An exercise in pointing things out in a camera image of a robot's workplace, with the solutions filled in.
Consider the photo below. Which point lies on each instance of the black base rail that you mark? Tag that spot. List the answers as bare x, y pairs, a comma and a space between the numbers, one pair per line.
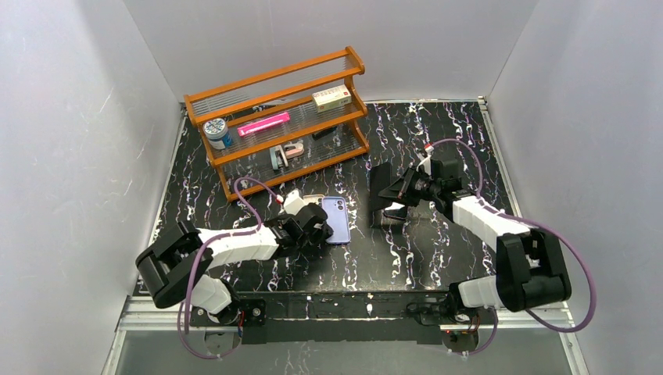
425, 317

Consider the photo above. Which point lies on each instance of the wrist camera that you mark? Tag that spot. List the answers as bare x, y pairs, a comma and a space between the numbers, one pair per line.
291, 203
425, 156

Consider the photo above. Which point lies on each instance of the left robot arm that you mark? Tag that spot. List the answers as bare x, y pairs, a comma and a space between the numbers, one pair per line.
174, 268

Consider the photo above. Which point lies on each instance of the grey pink clip tool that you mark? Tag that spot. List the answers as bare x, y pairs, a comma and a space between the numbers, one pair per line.
281, 155

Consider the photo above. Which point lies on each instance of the blue white round tin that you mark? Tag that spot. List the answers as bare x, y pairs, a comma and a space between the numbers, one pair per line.
217, 134

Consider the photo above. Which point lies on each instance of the phone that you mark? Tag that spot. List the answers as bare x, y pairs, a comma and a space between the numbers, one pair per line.
338, 220

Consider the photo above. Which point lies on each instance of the orange wooden shelf rack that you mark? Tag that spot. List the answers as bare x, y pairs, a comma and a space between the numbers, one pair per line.
328, 138

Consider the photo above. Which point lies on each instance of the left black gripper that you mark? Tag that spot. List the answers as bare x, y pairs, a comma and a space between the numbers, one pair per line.
315, 226

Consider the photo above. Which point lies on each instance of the white red cardboard box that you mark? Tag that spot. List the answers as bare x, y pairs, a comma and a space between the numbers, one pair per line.
331, 98

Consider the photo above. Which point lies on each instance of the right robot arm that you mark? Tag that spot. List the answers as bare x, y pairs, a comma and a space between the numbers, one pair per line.
530, 270

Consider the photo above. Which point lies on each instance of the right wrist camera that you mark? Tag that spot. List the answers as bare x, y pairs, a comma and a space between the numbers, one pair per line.
425, 156

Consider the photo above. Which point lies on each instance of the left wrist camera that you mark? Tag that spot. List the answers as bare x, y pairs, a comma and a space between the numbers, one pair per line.
291, 203

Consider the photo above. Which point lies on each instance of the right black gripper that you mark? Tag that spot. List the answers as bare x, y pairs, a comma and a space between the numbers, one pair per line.
396, 189

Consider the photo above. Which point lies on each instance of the pink flat box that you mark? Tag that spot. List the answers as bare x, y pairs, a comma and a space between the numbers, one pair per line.
263, 124

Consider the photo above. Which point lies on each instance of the pink phone case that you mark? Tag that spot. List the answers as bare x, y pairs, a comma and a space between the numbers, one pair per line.
313, 199

